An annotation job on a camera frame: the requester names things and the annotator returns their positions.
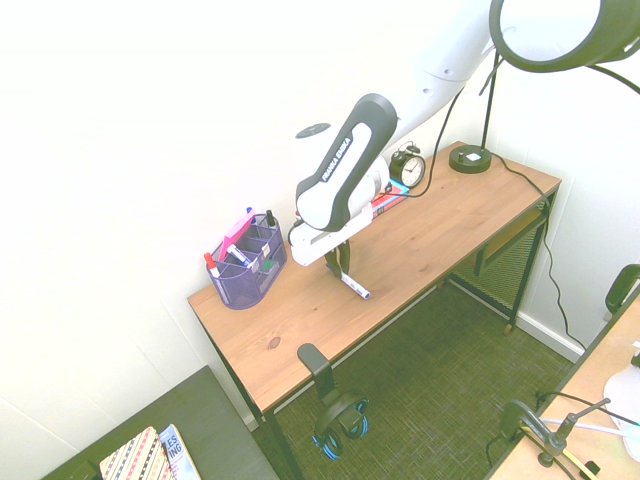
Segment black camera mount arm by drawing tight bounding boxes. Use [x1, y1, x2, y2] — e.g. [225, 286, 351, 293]
[534, 397, 613, 467]

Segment white marker with blue cap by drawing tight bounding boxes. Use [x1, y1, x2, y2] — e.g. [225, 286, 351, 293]
[329, 267, 373, 302]

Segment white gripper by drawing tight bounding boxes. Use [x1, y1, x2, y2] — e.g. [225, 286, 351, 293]
[287, 203, 374, 277]

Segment patterned striped notebook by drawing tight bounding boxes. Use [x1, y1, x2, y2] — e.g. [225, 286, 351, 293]
[98, 426, 174, 480]

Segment black table clamp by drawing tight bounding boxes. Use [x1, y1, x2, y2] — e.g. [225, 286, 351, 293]
[487, 398, 541, 466]

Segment black alarm clock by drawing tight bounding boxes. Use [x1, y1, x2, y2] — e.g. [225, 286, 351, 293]
[389, 141, 428, 189]

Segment purple mesh desk organizer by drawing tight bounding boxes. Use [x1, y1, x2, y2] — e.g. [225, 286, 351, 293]
[205, 213, 289, 312]

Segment dark side table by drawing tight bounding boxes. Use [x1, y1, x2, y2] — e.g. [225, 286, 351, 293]
[39, 364, 281, 480]

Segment yellow and black bar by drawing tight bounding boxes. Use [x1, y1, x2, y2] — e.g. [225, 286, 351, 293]
[562, 446, 602, 476]

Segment white round base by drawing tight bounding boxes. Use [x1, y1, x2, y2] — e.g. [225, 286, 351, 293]
[603, 363, 640, 432]

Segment wooden table with black edge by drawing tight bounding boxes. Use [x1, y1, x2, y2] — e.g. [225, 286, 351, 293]
[487, 294, 640, 480]

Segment black desk lamp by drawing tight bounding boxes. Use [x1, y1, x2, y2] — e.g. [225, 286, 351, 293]
[447, 49, 502, 175]

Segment black lamp power cable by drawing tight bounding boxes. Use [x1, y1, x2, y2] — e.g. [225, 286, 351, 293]
[491, 154, 588, 351]

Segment black headphone hanger hook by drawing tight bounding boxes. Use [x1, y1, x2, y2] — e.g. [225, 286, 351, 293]
[296, 343, 347, 416]

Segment black and blue headphones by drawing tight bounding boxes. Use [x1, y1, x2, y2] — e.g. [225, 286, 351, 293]
[311, 392, 372, 462]

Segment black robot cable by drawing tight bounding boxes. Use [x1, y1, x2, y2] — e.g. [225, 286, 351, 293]
[379, 82, 474, 200]

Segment pink sticky notes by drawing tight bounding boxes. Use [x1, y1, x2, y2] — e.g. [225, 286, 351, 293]
[219, 212, 254, 262]

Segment red and blue book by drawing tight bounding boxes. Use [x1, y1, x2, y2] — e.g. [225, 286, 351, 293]
[369, 178, 412, 219]

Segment wooden desk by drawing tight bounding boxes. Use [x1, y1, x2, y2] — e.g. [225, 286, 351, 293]
[187, 189, 564, 480]

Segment black rounded object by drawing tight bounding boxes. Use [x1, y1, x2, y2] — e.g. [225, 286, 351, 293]
[604, 264, 640, 315]

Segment blue and white magazine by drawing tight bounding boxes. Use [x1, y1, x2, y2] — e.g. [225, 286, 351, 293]
[158, 423, 203, 480]

